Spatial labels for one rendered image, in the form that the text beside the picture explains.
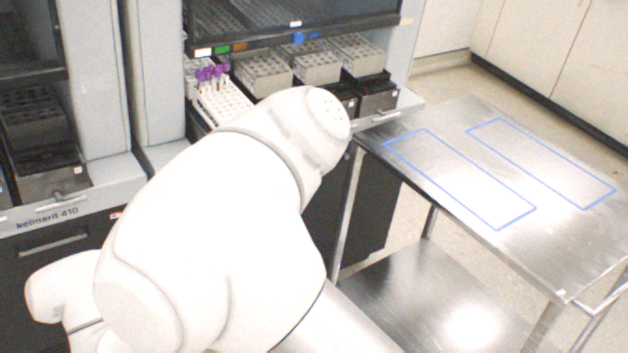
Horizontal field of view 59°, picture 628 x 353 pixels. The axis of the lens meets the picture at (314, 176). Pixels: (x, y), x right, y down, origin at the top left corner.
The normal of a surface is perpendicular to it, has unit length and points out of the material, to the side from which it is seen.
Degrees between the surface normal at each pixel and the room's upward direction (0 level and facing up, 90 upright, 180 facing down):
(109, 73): 90
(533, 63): 90
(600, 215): 0
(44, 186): 90
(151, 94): 90
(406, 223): 0
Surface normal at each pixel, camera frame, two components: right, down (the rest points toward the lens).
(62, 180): 0.54, 0.57
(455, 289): 0.11, -0.78
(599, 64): -0.84, 0.26
